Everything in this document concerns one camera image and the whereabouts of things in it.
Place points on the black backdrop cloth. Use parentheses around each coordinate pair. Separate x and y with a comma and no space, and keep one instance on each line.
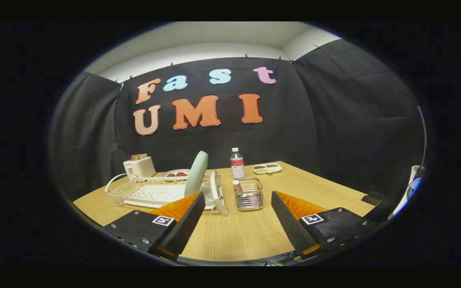
(302,136)

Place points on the white divided condiment tray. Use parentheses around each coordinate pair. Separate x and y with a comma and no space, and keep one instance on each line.
(267,168)

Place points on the pale green plate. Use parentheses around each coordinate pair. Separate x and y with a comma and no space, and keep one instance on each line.
(196,174)

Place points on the clear plastic water bottle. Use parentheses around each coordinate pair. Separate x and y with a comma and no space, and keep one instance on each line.
(237,166)

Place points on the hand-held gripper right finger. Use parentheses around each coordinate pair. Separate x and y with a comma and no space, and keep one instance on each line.
(290,224)

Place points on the white toaster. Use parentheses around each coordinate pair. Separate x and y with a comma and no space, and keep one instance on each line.
(140,167)

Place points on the white plate with meat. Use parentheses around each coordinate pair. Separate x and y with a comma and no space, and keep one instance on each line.
(172,177)

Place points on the toast slices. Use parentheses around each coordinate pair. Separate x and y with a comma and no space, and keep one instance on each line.
(139,156)

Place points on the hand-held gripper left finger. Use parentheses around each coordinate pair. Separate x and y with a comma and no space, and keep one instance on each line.
(186,224)

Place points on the black notched clamp block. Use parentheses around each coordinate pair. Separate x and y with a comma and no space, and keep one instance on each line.
(371,198)

